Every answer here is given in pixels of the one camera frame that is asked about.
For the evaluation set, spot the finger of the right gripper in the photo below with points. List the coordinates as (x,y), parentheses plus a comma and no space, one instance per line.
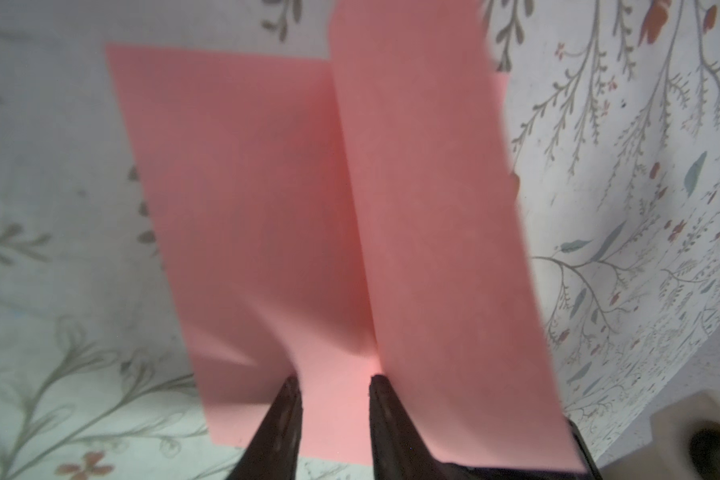
(590,472)

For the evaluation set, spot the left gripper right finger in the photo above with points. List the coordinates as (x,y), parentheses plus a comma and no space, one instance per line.
(398,451)

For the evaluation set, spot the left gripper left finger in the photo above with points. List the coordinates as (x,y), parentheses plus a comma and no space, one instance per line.
(272,453)

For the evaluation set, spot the pink square paper sheet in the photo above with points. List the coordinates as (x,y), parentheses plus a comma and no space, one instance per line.
(335,219)

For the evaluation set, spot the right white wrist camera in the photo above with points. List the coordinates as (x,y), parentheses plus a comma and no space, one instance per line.
(685,443)

